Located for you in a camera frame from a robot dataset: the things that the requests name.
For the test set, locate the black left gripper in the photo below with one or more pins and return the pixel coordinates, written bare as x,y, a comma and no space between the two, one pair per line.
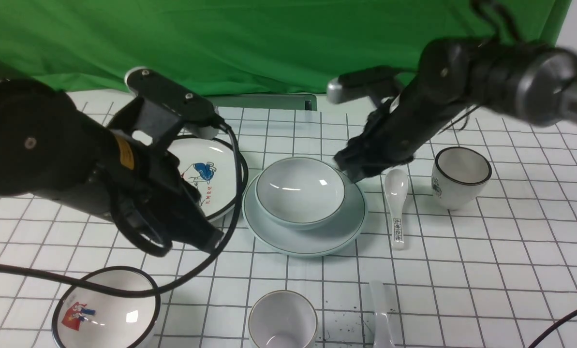
149,201

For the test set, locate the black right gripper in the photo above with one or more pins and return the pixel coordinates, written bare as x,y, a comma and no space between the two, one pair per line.
390,138

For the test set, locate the pale blue bowl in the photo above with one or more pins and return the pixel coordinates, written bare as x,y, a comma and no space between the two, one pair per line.
300,193

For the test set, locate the pale blue cup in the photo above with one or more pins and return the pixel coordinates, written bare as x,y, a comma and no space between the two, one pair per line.
282,319

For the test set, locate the plain white ceramic spoon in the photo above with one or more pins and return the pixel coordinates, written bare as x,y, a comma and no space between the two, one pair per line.
383,336

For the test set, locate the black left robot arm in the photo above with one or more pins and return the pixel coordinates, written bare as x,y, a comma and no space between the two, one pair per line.
48,147

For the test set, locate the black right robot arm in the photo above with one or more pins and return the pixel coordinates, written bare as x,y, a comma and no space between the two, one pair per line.
534,82

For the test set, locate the white printed ceramic spoon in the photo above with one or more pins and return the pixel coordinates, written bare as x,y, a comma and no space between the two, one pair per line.
395,189

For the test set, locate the black-rimmed cartoon plate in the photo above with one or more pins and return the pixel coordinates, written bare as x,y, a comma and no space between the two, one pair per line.
209,166

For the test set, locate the black-rimmed cartoon cup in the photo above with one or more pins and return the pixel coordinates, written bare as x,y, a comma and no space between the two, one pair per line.
459,174

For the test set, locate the grey metal bar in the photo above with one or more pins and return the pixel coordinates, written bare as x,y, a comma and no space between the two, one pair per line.
279,101

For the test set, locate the pale blue plate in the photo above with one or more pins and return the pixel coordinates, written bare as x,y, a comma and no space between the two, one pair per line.
331,237

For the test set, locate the black-rimmed cartoon bowl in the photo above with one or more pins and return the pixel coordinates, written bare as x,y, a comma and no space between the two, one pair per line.
88,319

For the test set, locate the white grid tablecloth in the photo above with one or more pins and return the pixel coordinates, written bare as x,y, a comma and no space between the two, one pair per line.
493,275

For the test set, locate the green backdrop cloth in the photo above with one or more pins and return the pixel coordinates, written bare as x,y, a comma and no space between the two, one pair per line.
223,46

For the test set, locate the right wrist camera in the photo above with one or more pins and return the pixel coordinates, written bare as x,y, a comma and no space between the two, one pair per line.
378,83

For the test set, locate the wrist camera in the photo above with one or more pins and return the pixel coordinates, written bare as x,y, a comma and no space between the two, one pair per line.
378,83
182,108

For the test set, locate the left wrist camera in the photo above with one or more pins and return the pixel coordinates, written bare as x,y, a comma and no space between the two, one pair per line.
182,108

